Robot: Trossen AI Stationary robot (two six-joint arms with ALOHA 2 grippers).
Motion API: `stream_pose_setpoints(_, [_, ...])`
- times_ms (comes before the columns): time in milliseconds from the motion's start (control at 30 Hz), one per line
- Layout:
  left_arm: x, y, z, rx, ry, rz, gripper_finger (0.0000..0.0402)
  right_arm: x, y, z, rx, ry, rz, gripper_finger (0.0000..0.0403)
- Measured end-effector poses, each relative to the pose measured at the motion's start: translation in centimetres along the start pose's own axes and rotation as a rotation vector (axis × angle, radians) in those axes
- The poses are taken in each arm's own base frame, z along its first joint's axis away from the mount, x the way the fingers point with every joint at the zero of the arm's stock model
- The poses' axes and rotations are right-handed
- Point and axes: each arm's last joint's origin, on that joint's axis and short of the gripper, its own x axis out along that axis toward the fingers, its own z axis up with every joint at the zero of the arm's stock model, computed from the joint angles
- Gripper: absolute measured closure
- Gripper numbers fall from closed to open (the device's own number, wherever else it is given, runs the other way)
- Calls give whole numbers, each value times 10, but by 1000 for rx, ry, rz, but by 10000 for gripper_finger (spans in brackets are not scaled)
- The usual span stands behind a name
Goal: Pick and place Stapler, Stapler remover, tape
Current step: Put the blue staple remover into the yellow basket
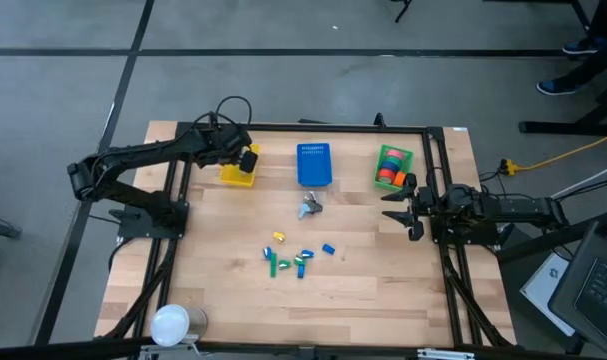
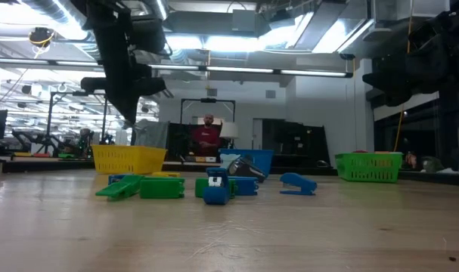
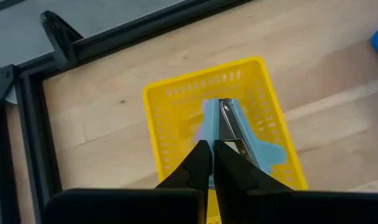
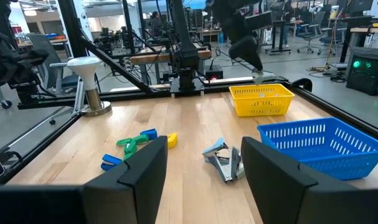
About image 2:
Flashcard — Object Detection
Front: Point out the long green stapler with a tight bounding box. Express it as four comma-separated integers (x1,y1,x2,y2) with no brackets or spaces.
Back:
95,174,145,201

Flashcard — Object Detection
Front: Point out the yellow power cord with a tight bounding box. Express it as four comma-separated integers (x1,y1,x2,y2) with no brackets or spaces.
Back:
392,0,414,153

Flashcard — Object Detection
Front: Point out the black frame stand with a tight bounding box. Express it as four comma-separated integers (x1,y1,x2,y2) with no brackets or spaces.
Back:
45,89,109,147

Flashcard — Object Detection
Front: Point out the yellow cable coil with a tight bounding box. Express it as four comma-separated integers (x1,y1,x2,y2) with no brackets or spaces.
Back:
28,26,56,48

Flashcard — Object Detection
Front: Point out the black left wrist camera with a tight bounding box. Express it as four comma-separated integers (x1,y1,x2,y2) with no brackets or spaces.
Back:
129,17,169,54

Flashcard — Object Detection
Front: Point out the yellow plastic basket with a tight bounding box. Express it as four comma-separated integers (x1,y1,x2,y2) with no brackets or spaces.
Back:
91,144,168,175

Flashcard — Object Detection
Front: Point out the yellow stapler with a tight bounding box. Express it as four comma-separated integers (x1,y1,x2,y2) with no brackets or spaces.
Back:
150,171,182,179

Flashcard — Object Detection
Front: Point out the white lampshade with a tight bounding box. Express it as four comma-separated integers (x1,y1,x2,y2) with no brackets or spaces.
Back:
219,121,240,140

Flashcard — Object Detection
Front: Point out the ceiling light bar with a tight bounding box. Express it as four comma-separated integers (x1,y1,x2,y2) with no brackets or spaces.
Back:
0,56,353,79

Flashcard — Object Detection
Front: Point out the blue plastic basket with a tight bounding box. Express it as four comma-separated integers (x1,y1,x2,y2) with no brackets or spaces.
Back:
218,148,274,178

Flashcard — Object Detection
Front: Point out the black camera gantry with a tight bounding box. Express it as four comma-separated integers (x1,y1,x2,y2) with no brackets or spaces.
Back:
179,97,237,163

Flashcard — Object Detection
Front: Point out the black partition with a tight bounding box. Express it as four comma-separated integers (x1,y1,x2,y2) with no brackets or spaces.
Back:
261,119,332,167

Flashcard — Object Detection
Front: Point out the green plastic basket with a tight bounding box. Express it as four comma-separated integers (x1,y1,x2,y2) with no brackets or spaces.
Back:
334,150,404,184

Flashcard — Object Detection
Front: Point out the person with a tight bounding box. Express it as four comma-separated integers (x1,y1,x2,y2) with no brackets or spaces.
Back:
189,113,225,158

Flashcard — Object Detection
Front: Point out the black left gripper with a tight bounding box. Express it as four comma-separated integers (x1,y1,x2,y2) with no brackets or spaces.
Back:
80,63,168,123

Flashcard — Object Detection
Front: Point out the blue stapler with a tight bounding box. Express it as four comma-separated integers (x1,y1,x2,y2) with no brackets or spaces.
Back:
107,173,128,186
203,167,231,206
278,172,318,196
228,175,260,196

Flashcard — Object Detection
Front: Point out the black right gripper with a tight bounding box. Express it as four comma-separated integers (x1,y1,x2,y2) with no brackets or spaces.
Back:
362,36,456,108

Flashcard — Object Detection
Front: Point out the grey cloth cover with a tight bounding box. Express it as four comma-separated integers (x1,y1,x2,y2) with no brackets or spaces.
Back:
133,119,170,149

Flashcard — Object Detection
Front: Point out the light blue staple remover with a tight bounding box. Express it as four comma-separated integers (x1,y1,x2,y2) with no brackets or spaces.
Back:
219,153,242,170

